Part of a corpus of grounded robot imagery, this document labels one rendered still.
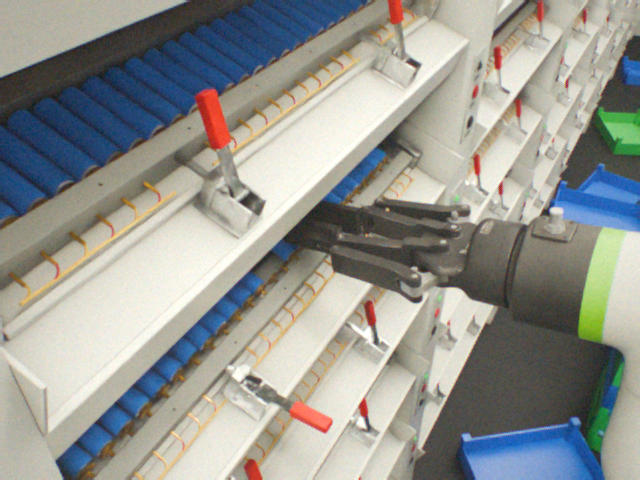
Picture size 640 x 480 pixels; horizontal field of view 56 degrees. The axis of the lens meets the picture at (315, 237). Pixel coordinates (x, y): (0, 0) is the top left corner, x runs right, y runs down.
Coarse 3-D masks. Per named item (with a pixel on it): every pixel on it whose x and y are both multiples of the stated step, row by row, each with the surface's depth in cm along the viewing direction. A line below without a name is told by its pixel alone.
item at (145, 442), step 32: (384, 192) 76; (320, 256) 64; (288, 288) 60; (320, 288) 63; (256, 320) 56; (224, 352) 53; (192, 384) 50; (160, 416) 48; (192, 416) 50; (128, 448) 45
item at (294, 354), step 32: (416, 128) 80; (416, 160) 80; (448, 160) 80; (416, 192) 79; (352, 288) 65; (288, 320) 60; (320, 320) 61; (256, 352) 57; (288, 352) 58; (320, 352) 59; (288, 384) 56; (224, 416) 52; (192, 448) 49; (224, 448) 50
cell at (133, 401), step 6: (132, 390) 49; (126, 396) 48; (132, 396) 48; (138, 396) 49; (144, 396) 49; (120, 402) 48; (126, 402) 48; (132, 402) 48; (138, 402) 48; (144, 402) 48; (126, 408) 48; (132, 408) 48; (138, 408) 48; (132, 414) 48; (138, 414) 49
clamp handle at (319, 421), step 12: (264, 384) 51; (264, 396) 52; (276, 396) 52; (288, 408) 51; (300, 408) 50; (312, 408) 50; (300, 420) 50; (312, 420) 50; (324, 420) 50; (324, 432) 49
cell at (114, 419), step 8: (112, 408) 47; (120, 408) 48; (104, 416) 47; (112, 416) 47; (120, 416) 47; (128, 416) 48; (104, 424) 47; (112, 424) 47; (120, 424) 47; (112, 432) 47; (120, 432) 47
